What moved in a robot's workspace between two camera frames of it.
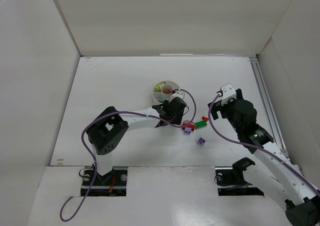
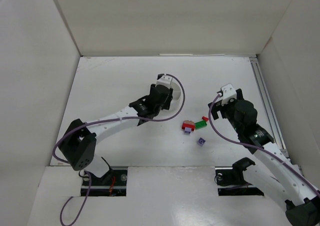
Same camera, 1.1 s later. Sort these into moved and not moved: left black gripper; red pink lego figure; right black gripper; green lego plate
Moved: left black gripper
Not moved: right black gripper; green lego plate; red pink lego figure
